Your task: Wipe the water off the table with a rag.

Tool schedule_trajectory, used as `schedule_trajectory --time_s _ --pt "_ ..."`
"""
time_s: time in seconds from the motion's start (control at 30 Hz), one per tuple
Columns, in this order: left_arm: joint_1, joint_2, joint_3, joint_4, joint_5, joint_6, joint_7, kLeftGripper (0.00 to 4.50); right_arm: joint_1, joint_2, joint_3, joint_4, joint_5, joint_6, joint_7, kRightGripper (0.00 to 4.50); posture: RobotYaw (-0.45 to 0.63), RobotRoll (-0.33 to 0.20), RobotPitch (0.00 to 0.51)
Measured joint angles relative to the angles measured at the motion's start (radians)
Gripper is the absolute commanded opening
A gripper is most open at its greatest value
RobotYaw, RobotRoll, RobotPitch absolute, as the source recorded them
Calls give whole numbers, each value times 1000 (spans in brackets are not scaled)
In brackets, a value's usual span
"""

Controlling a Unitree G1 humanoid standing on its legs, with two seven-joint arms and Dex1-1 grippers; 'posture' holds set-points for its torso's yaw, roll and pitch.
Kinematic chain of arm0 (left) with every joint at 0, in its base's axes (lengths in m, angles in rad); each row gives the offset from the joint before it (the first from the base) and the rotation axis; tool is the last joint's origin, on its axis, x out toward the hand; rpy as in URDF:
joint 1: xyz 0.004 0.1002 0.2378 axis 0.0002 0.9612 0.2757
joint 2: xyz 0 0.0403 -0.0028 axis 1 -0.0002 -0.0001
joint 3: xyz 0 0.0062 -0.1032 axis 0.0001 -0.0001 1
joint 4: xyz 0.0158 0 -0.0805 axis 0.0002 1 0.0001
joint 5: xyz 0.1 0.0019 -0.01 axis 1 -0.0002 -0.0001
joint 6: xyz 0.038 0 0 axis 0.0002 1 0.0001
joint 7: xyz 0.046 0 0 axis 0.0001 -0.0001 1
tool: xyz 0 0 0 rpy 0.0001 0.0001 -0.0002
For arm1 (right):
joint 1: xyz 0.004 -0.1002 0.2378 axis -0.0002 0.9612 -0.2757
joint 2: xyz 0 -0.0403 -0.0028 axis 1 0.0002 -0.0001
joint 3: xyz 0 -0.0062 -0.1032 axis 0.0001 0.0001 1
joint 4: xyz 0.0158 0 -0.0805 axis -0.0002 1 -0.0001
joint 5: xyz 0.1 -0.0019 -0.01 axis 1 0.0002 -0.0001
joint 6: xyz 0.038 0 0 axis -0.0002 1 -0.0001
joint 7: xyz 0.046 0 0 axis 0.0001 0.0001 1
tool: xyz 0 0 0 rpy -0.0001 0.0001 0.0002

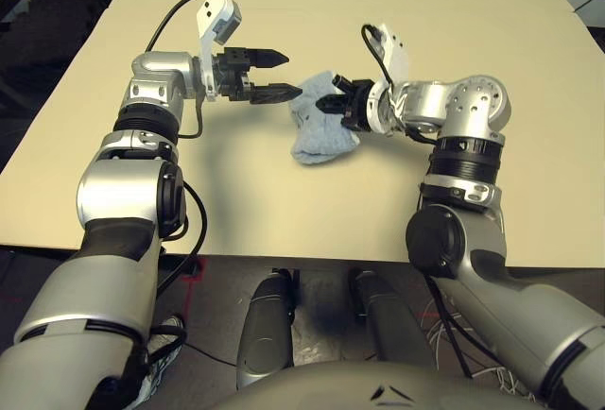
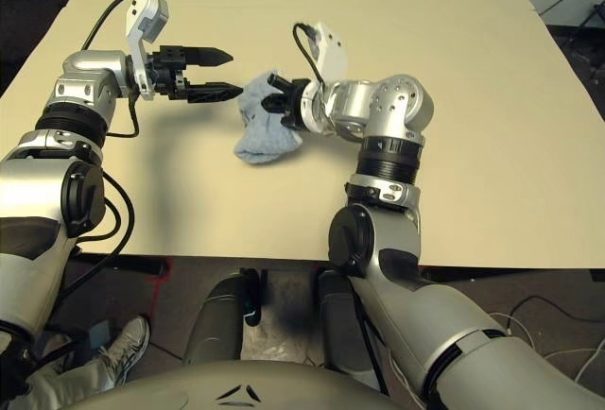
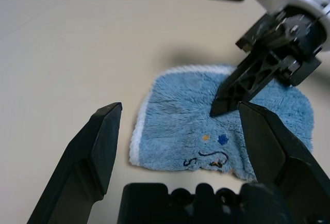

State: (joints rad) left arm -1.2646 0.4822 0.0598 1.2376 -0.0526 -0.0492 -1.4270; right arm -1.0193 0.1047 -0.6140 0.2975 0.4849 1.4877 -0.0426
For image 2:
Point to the light blue rag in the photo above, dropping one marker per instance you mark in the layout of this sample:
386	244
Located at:
264	141

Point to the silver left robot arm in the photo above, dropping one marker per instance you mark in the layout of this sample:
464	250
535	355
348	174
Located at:
42	183

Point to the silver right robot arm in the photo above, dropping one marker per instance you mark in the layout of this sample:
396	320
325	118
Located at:
392	107

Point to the black table crossbar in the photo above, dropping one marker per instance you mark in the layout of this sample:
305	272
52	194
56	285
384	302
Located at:
142	267

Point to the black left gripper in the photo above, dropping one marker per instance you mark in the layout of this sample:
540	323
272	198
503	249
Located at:
170	72

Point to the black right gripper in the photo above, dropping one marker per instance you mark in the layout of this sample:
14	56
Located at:
297	103

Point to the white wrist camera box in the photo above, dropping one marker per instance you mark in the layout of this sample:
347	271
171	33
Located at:
146	8
331	56

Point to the grey robot torso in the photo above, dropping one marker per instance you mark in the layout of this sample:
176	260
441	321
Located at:
189	391

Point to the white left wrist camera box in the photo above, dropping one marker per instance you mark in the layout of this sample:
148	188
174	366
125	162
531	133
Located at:
146	8

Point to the grey robot leg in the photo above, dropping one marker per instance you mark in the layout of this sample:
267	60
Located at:
340	320
217	320

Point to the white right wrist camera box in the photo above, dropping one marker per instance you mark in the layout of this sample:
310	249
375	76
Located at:
331	56

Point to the light trouser leg of bystander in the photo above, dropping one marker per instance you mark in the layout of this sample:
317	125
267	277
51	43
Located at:
71	384

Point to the grey right robot leg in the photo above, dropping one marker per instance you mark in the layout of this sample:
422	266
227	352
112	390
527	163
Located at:
340	320

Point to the white sneaker of bystander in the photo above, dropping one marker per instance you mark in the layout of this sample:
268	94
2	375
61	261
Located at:
130	339

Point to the blue grey floor box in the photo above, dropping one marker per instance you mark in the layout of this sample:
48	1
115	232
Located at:
100	334

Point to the grey left robot leg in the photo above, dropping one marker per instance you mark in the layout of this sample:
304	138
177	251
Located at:
217	320

